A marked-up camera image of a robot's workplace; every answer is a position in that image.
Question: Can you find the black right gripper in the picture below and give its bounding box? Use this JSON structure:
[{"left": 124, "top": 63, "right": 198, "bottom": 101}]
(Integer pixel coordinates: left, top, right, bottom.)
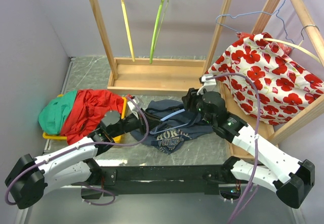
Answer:
[{"left": 181, "top": 86, "right": 215, "bottom": 126}]

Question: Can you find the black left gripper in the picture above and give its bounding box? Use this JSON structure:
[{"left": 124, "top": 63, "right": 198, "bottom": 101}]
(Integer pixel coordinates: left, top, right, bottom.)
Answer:
[{"left": 110, "top": 107, "right": 163, "bottom": 138}]

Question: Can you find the navy blue tank top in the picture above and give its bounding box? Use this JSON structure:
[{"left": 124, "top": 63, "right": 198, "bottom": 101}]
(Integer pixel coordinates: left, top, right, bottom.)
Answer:
[{"left": 142, "top": 100, "right": 213, "bottom": 154}]

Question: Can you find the yellow plastic tray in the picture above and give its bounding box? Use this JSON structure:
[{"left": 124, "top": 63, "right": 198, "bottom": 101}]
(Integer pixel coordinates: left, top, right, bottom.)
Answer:
[{"left": 43, "top": 97, "right": 127, "bottom": 144}]

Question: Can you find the light blue plastic hanger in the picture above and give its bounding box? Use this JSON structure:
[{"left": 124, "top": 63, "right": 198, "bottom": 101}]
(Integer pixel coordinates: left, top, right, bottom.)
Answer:
[{"left": 150, "top": 109, "right": 197, "bottom": 135}]

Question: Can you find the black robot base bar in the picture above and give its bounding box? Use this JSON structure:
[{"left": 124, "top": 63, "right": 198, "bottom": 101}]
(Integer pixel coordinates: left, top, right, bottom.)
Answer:
[{"left": 85, "top": 165, "right": 247, "bottom": 195}]

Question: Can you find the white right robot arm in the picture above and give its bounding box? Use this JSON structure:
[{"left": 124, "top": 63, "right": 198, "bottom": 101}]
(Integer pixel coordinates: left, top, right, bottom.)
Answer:
[{"left": 182, "top": 88, "right": 315, "bottom": 209}]

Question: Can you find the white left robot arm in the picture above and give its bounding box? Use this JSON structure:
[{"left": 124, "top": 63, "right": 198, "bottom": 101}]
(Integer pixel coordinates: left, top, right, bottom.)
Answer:
[{"left": 5, "top": 111, "right": 162, "bottom": 209}]

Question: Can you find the green hanger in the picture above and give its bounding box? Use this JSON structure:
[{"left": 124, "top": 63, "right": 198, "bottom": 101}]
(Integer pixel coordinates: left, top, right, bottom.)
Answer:
[{"left": 149, "top": 0, "right": 169, "bottom": 64}]

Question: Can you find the cream wooden hanger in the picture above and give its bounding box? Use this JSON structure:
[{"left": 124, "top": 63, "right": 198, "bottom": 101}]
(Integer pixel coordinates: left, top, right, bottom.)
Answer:
[{"left": 263, "top": 24, "right": 321, "bottom": 63}]

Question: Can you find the yellow hanger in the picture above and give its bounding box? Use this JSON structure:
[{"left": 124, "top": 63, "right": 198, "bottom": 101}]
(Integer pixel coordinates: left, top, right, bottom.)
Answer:
[{"left": 120, "top": 0, "right": 135, "bottom": 62}]

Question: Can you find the red garment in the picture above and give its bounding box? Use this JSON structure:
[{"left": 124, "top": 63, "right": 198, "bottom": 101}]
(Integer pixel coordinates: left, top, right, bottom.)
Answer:
[{"left": 60, "top": 89, "right": 124, "bottom": 145}]

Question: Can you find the wooden side clothes rack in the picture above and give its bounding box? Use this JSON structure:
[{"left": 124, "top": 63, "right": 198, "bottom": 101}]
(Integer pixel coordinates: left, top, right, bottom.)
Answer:
[{"left": 201, "top": 0, "right": 324, "bottom": 160}]

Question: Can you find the poppy print garment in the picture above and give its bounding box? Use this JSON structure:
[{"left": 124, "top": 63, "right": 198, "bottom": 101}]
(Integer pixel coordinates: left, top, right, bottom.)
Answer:
[{"left": 206, "top": 33, "right": 323, "bottom": 125}]

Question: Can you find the green garment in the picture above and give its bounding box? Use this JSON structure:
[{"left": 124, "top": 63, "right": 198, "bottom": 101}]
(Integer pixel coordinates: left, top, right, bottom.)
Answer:
[{"left": 38, "top": 90, "right": 77, "bottom": 135}]

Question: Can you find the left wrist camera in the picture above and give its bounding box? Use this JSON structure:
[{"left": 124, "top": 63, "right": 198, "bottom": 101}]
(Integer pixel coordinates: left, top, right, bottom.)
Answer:
[{"left": 126, "top": 95, "right": 143, "bottom": 118}]

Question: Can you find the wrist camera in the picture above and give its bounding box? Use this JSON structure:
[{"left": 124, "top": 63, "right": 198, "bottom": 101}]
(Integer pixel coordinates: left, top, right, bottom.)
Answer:
[
  {"left": 126, "top": 95, "right": 143, "bottom": 118},
  {"left": 197, "top": 74, "right": 217, "bottom": 95}
]

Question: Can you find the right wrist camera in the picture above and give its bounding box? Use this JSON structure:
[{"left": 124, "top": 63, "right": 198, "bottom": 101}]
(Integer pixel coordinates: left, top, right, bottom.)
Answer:
[{"left": 197, "top": 74, "right": 217, "bottom": 95}]

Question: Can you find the blue wire hanger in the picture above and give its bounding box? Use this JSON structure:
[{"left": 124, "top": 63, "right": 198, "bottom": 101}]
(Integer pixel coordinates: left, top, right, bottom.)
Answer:
[{"left": 215, "top": 0, "right": 295, "bottom": 44}]

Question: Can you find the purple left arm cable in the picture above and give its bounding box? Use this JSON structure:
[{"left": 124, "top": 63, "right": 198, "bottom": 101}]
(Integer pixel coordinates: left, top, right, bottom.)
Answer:
[{"left": 5, "top": 97, "right": 150, "bottom": 206}]

